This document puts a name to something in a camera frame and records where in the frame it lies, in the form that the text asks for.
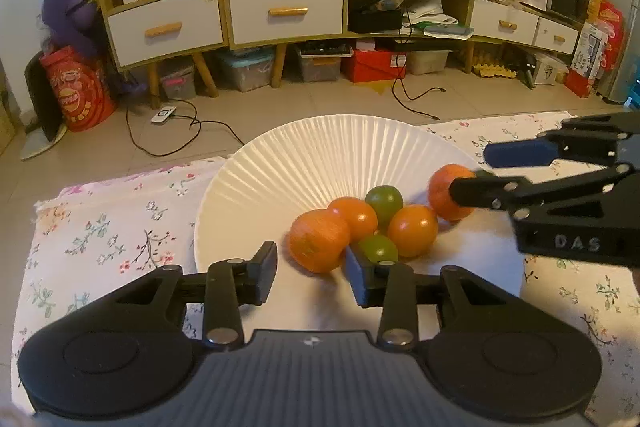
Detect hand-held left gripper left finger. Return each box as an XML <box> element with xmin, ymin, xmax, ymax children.
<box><xmin>100</xmin><ymin>240</ymin><xmax>279</xmax><ymax>349</ymax></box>

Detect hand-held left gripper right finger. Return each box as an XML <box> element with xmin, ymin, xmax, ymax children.
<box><xmin>344</xmin><ymin>247</ymin><xmax>526</xmax><ymax>350</ymax></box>

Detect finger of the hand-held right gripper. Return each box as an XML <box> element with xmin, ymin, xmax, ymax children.
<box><xmin>448</xmin><ymin>163</ymin><xmax>640</xmax><ymax>220</ymax></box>
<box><xmin>484</xmin><ymin>112</ymin><xmax>640</xmax><ymax>168</ymax></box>

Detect orange tomato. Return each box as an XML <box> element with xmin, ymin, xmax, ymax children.
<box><xmin>428</xmin><ymin>163</ymin><xmax>478</xmax><ymax>222</ymax></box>
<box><xmin>387</xmin><ymin>205</ymin><xmax>439</xmax><ymax>258</ymax></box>

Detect orange tangerine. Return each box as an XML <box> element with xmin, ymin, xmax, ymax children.
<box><xmin>327</xmin><ymin>197</ymin><xmax>379</xmax><ymax>242</ymax></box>
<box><xmin>289</xmin><ymin>209</ymin><xmax>352</xmax><ymax>274</ymax></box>

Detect white ribbed plate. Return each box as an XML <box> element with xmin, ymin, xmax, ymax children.
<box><xmin>194</xmin><ymin>114</ymin><xmax>526</xmax><ymax>340</ymax></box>

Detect white printed carton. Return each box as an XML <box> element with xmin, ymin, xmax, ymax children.
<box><xmin>530</xmin><ymin>53</ymin><xmax>568</xmax><ymax>86</ymax></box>

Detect yellow egg cartons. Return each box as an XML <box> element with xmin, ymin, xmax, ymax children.
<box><xmin>472</xmin><ymin>49</ymin><xmax>518</xmax><ymax>80</ymax></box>

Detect red printed carton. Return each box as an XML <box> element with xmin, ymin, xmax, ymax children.
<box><xmin>565</xmin><ymin>66</ymin><xmax>603</xmax><ymax>100</ymax></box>

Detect red shoe box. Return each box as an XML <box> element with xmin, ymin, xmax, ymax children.
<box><xmin>341</xmin><ymin>48</ymin><xmax>407</xmax><ymax>84</ymax></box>

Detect pile of white papers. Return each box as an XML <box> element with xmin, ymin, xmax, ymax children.
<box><xmin>405</xmin><ymin>0</ymin><xmax>473</xmax><ymax>38</ymax></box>

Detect floral tablecloth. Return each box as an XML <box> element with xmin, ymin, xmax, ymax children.
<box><xmin>12</xmin><ymin>111</ymin><xmax>640</xmax><ymax>427</ymax></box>

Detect black box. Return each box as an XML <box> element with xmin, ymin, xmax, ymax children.
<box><xmin>347</xmin><ymin>0</ymin><xmax>405</xmax><ymax>34</ymax></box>

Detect clear storage box blue lid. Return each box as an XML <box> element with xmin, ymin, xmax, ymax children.
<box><xmin>215</xmin><ymin>49</ymin><xmax>276</xmax><ymax>92</ymax></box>

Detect small clear storage box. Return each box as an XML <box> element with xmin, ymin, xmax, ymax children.
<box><xmin>160</xmin><ymin>59</ymin><xmax>197</xmax><ymax>100</ymax></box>

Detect red printed bag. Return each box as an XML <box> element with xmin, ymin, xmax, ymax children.
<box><xmin>40</xmin><ymin>46</ymin><xmax>118</xmax><ymax>134</ymax></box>

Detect black panel on white base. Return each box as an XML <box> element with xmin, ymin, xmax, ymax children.
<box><xmin>20</xmin><ymin>52</ymin><xmax>68</xmax><ymax>160</ymax></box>

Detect purple plush toy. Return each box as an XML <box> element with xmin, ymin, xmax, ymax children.
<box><xmin>41</xmin><ymin>0</ymin><xmax>108</xmax><ymax>60</ymax></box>

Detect black power cable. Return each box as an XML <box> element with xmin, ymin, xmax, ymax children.
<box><xmin>370</xmin><ymin>0</ymin><xmax>448</xmax><ymax>124</ymax></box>

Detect white drawer wooden handle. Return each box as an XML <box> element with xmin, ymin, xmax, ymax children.
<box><xmin>227</xmin><ymin>0</ymin><xmax>345</xmax><ymax>46</ymax></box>
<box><xmin>471</xmin><ymin>0</ymin><xmax>540</xmax><ymax>46</ymax></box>
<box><xmin>106</xmin><ymin>0</ymin><xmax>225</xmax><ymax>68</ymax></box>
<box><xmin>532</xmin><ymin>17</ymin><xmax>580</xmax><ymax>55</ymax></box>

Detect black floor cable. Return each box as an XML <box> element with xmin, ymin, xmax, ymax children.
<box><xmin>125</xmin><ymin>99</ymin><xmax>246</xmax><ymax>158</ymax></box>

